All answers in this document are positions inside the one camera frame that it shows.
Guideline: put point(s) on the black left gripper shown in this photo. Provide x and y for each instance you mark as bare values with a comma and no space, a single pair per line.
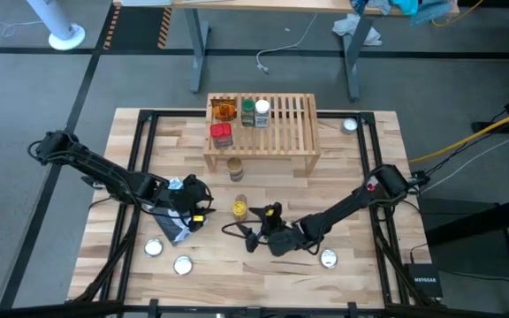
190,196

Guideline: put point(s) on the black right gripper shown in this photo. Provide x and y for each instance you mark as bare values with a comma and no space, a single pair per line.
281,238

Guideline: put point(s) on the yellow lid onion spice jar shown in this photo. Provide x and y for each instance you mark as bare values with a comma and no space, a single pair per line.
239,208

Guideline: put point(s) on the tall jar with tan lid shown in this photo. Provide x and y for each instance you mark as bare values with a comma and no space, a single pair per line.
234,165

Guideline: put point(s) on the red lid smoked paprika tin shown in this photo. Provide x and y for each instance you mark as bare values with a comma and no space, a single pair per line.
221,132

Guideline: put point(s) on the orange taco seasoning packet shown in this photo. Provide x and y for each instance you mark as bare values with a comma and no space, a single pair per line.
224,111

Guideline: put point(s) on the green lid spice jar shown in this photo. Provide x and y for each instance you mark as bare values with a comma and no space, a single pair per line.
248,106

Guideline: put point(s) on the white lid bagel seasoning jar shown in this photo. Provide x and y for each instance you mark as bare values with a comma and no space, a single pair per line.
262,107

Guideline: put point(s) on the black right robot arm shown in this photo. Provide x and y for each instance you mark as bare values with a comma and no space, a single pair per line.
360,199

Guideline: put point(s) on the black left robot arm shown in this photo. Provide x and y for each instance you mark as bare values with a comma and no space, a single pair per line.
104,172

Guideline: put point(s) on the wooden slatted shelf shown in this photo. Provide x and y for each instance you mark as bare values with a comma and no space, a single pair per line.
281,137

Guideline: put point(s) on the blue cover book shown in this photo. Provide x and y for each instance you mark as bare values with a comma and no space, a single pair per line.
177,229

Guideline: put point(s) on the round silver metal lid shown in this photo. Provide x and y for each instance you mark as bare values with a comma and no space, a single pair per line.
153,247
182,265
328,259

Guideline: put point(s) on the small round metal tin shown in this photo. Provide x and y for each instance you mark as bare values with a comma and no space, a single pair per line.
349,126

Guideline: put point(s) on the black mat with hazard stripes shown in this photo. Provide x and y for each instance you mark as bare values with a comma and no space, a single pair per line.
137,26

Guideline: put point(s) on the black Netgear box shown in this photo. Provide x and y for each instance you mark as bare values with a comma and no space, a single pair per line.
424,280

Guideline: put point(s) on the white pillar with round base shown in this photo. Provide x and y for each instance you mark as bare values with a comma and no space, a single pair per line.
64,37

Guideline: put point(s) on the wooden desk with grey legs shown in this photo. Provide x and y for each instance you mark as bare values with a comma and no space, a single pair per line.
259,4

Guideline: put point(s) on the white crumpled cloth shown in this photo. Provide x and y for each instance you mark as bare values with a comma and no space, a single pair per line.
347,24

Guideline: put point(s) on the pile of coloured clothes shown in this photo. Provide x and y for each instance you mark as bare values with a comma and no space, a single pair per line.
413,6

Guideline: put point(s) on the black aluminium table frame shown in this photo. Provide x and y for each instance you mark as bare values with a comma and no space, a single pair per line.
367,132

